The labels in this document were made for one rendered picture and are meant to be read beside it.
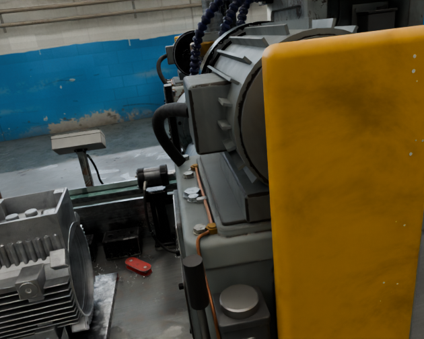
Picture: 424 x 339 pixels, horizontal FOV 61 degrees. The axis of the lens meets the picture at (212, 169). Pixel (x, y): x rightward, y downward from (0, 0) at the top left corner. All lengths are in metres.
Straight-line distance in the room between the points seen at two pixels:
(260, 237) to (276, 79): 0.19
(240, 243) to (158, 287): 0.56
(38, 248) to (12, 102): 6.26
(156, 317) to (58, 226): 0.36
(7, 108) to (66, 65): 1.21
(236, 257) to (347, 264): 0.12
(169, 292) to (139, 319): 0.10
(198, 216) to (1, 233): 0.30
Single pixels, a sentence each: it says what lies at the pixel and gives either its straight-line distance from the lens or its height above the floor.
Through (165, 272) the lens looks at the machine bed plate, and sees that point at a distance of 0.96.
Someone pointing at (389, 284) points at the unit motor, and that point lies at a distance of 0.37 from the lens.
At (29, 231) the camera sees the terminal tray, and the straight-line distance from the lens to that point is 0.58.
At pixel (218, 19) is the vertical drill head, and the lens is 1.01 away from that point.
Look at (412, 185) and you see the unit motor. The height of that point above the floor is 1.23.
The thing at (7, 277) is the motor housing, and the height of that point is 1.07.
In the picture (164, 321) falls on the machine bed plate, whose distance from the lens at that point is 0.83.
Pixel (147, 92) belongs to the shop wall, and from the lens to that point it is 6.58.
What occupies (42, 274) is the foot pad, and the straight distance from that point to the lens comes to 0.59.
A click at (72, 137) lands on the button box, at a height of 1.07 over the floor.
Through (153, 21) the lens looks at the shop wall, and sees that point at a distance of 6.54.
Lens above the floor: 1.36
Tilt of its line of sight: 21 degrees down
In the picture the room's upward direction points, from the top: 7 degrees counter-clockwise
